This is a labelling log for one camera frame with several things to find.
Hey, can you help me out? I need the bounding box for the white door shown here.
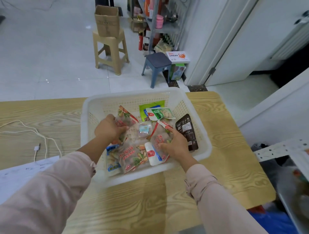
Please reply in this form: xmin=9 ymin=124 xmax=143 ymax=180
xmin=205 ymin=0 xmax=309 ymax=87

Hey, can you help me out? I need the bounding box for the person's left forearm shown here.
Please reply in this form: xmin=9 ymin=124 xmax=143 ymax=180
xmin=0 ymin=135 xmax=114 ymax=234

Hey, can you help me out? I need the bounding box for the white paper sheet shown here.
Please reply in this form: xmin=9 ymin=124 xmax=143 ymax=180
xmin=0 ymin=155 xmax=60 ymax=205

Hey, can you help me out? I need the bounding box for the small clear blue sachet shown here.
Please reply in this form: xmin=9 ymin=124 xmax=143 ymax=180
xmin=138 ymin=122 xmax=152 ymax=137

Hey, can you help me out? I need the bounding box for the blue plastic bag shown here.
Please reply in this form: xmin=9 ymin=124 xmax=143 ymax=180
xmin=248 ymin=205 xmax=299 ymax=234

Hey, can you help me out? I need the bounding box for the beige plastic stool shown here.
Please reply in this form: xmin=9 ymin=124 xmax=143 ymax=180
xmin=92 ymin=29 xmax=130 ymax=76

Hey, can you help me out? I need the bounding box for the white orange-print carton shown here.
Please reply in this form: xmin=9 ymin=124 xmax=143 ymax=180
xmin=166 ymin=51 xmax=191 ymax=64

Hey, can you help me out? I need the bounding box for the green snack packet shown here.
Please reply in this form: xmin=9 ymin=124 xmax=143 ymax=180
xmin=139 ymin=100 xmax=165 ymax=122

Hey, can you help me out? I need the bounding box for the white red-label snack packet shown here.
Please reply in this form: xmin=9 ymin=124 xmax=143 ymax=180
xmin=144 ymin=142 xmax=163 ymax=166

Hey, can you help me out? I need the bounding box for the open cardboard box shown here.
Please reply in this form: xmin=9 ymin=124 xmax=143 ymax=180
xmin=94 ymin=5 xmax=120 ymax=38

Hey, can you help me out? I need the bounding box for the clear red-print nut packet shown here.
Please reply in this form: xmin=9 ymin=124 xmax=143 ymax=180
xmin=149 ymin=120 xmax=175 ymax=164
xmin=118 ymin=142 xmax=148 ymax=174
xmin=115 ymin=105 xmax=139 ymax=143

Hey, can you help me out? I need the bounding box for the person's left hand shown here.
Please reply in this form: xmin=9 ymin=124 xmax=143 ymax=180
xmin=95 ymin=114 xmax=129 ymax=145

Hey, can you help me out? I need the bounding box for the dark brown snack packet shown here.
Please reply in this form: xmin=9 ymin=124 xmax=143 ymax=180
xmin=175 ymin=114 xmax=199 ymax=152

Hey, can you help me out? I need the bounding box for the white plastic basket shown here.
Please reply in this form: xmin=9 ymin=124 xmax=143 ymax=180
xmin=80 ymin=87 xmax=212 ymax=189

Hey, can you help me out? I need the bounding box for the blue snack packet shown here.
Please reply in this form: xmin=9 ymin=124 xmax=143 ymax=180
xmin=106 ymin=144 xmax=122 ymax=172

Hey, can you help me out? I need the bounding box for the white perforated metal rail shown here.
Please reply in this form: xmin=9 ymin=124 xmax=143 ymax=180
xmin=253 ymin=138 xmax=309 ymax=162

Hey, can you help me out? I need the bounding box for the green white carton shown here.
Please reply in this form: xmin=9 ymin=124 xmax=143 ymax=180
xmin=170 ymin=64 xmax=186 ymax=81

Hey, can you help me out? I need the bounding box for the white green-label snack packet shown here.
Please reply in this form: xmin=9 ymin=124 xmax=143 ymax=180
xmin=146 ymin=108 xmax=176 ymax=121

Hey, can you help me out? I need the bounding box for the grey metal shelf rack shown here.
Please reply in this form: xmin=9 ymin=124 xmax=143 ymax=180
xmin=130 ymin=0 xmax=193 ymax=54

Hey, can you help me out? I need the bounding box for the person's right hand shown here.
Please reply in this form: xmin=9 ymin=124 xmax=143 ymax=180
xmin=157 ymin=127 xmax=192 ymax=167

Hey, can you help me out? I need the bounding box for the grey-blue plastic stool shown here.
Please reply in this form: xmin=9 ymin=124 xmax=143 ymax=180
xmin=141 ymin=52 xmax=172 ymax=89

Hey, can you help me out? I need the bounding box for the person's right forearm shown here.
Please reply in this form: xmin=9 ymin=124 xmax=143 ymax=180
xmin=179 ymin=155 xmax=269 ymax=234

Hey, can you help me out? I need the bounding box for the white charging cable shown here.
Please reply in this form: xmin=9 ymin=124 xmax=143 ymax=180
xmin=0 ymin=120 xmax=62 ymax=162

